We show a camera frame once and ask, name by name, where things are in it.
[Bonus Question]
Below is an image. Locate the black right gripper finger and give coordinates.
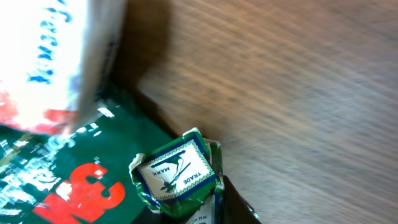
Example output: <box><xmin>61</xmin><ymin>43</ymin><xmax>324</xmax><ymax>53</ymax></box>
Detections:
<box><xmin>223</xmin><ymin>175</ymin><xmax>261</xmax><ymax>224</ymax></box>

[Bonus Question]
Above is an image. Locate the green white gum pack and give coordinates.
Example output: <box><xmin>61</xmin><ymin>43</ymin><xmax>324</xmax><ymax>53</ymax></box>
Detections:
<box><xmin>129</xmin><ymin>128</ymin><xmax>224</xmax><ymax>224</ymax></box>

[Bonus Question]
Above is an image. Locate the green 3M gloves package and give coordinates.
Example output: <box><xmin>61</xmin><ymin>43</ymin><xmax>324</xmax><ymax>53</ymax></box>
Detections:
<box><xmin>1</xmin><ymin>87</ymin><xmax>171</xmax><ymax>223</ymax></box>

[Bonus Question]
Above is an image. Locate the red white small box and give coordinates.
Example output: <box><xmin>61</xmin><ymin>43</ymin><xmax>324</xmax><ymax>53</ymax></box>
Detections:
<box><xmin>1</xmin><ymin>0</ymin><xmax>127</xmax><ymax>135</ymax></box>

